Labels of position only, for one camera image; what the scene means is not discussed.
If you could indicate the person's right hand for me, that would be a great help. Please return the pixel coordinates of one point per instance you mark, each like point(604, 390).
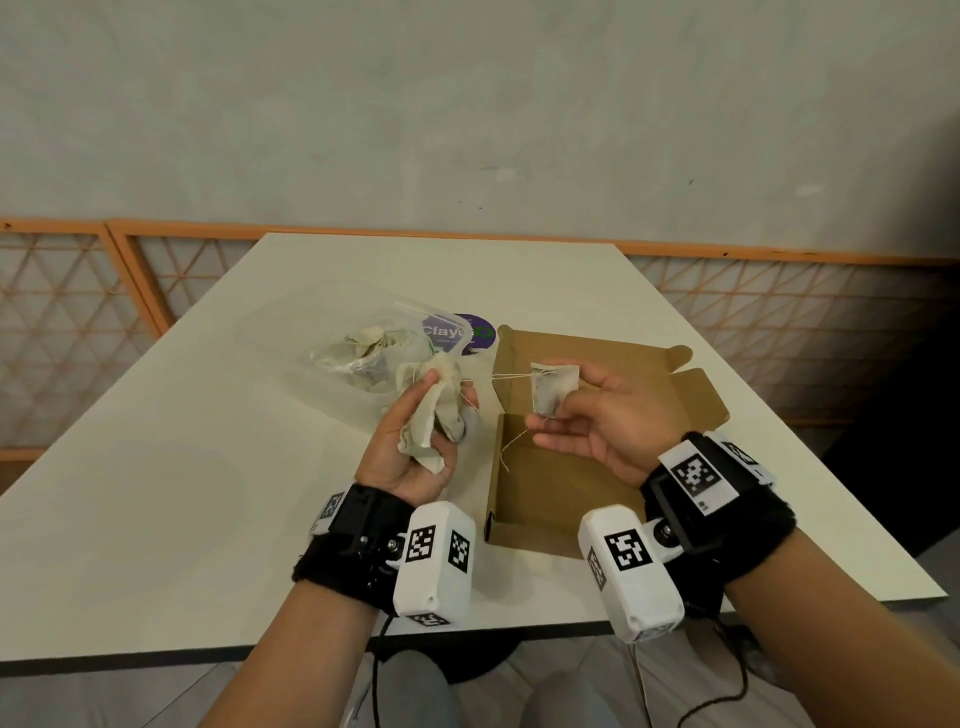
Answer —
point(622, 427)

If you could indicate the person's left hand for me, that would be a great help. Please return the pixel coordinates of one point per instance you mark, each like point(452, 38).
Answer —
point(390, 457)

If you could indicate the bunch of tea bags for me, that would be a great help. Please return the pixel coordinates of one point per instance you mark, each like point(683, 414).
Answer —
point(442, 412)

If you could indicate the brown paper box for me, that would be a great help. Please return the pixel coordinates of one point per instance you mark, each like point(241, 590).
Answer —
point(547, 495)

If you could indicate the pile of tea bags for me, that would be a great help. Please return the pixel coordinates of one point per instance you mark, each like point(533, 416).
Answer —
point(364, 352)

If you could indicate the clear plastic container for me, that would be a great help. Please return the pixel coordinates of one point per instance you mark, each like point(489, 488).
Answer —
point(352, 307)

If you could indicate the person's right forearm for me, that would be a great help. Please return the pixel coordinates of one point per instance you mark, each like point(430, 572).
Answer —
point(840, 652)

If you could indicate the person's left forearm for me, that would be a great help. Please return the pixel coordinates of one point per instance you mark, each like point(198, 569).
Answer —
point(292, 667)

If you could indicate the black marker wristband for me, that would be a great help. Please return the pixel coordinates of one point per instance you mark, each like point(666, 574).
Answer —
point(352, 555)
point(742, 532)

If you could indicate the round purple sticker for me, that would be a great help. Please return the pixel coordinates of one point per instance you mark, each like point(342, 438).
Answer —
point(480, 337)

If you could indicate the orange lattice fence panel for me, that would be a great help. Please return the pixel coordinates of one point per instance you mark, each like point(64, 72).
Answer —
point(787, 330)
point(67, 330)

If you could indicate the grey trousers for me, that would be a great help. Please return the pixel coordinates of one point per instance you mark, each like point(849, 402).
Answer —
point(420, 697)

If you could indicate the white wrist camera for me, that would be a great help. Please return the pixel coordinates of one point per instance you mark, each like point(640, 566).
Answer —
point(435, 577)
point(630, 577)

